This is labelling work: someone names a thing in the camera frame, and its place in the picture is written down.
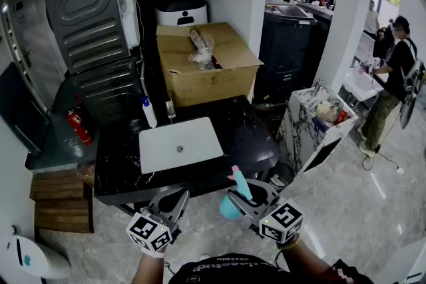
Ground black marble table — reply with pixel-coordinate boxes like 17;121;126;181
93;94;281;208

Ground white bottle blue cap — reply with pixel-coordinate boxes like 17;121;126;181
140;95;158;129

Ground red fire extinguisher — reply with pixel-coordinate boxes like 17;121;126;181
65;106;95;146

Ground dark flat panel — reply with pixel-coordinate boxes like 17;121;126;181
0;61;52;158

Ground beaded bracelet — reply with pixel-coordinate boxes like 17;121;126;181
277;233;302;251

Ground small round waste bin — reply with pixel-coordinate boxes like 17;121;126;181
267;162;294;191

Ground large cardboard box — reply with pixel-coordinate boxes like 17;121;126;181
156;21;265;108

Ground black floor cable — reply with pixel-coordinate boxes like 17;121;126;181
361;142;405;176

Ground brown wooden steps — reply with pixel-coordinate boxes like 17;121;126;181
29;165;97;234

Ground person's black printed shirt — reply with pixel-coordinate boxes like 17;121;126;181
167;253;374;284

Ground white marble cabinet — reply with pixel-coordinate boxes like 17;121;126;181
276;85;360;178

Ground silver refrigerator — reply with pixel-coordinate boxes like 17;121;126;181
0;0;69;114

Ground white rectangular sink basin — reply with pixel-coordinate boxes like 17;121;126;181
138;116;224;175

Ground person's left forearm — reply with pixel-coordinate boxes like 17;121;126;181
130;251;168;284

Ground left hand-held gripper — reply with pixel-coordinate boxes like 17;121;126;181
125;188;191;252

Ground chrome faucet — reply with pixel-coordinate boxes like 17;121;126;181
164;91;176;124

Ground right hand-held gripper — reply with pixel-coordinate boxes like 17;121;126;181
226;178;305;244

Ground person's right forearm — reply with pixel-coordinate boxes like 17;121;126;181
279;237;334;284

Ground white washbasin stand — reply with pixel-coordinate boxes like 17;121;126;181
341;68;384;103

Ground white plastic hose cover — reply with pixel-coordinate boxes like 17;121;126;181
120;0;141;48

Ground white rounded floor device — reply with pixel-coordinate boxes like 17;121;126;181
0;231;73;284

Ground white and black round appliance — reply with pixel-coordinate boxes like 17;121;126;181
154;0;209;27

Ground black cabinet counter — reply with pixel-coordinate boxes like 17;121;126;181
254;2;333;104

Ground large grey metal appliance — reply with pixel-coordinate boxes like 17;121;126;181
42;0;141;76

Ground dark grey metal appliance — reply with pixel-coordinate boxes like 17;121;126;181
68;58;148;126

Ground crumpled clear plastic wrap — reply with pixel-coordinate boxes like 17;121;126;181
187;29;221;71

